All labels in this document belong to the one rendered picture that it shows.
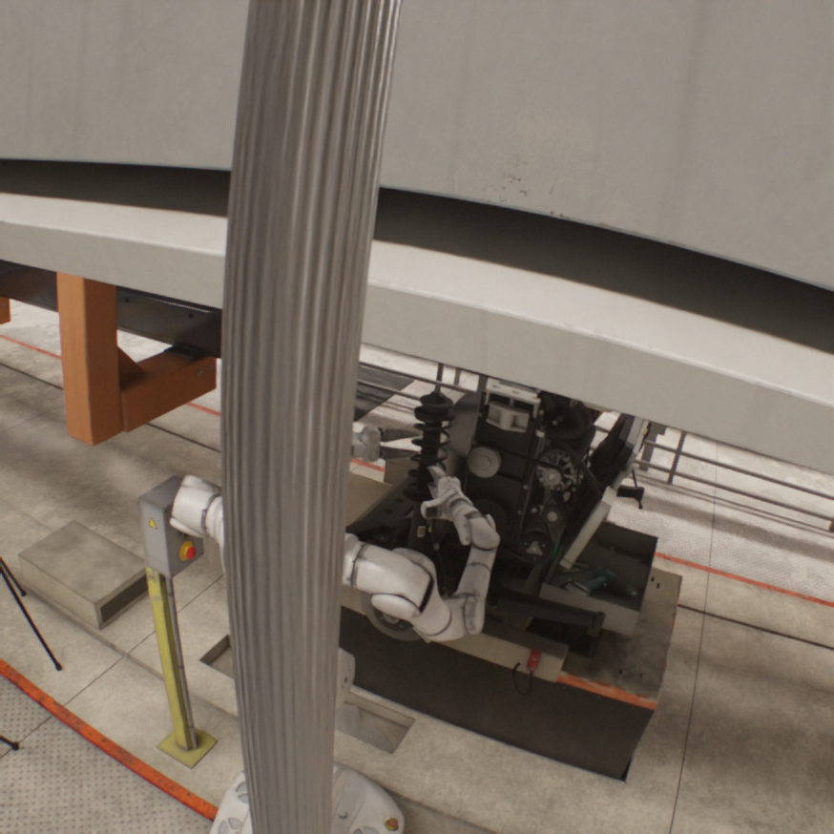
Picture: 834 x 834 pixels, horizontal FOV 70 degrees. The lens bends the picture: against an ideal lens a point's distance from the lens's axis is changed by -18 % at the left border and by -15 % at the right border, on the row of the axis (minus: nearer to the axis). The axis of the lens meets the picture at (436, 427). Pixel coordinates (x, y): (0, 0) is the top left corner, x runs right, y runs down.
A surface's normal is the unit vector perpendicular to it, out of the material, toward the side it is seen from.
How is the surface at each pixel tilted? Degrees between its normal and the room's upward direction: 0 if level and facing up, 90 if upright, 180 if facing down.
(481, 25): 90
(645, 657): 0
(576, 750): 90
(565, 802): 0
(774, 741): 0
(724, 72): 90
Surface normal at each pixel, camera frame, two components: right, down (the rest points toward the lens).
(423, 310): -0.40, 0.71
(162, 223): -0.06, -0.65
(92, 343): 0.91, 0.27
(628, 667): 0.13, -0.90
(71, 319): -0.39, 0.34
